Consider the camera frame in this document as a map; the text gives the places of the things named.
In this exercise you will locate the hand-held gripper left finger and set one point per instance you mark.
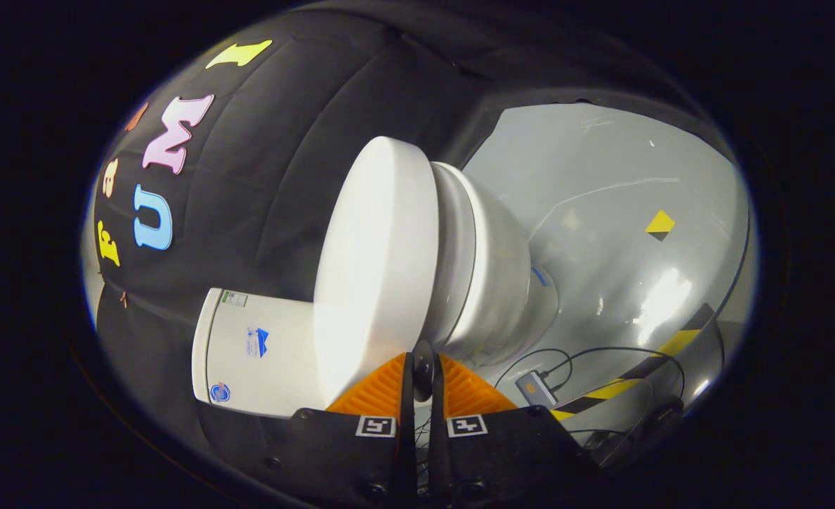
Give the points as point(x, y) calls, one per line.
point(406, 438)

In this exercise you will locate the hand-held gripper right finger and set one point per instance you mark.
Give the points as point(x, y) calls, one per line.
point(437, 438)

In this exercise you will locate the white toilet lid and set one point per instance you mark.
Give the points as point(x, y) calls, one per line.
point(378, 261)

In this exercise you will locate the white toilet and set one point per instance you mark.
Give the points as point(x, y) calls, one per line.
point(502, 283)

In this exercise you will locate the white toilet seat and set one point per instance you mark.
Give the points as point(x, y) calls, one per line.
point(456, 254)

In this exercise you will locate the yellow black floor tape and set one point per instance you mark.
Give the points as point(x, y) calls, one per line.
point(604, 391)

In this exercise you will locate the blue tape strip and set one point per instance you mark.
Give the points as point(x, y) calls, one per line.
point(539, 276)

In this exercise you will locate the black backdrop cloth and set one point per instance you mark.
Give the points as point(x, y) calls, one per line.
point(269, 177)

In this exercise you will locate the yellow black square sticker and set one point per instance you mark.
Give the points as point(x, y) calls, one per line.
point(660, 225)

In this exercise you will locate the pink cloth clip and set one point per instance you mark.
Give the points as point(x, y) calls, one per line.
point(124, 298)

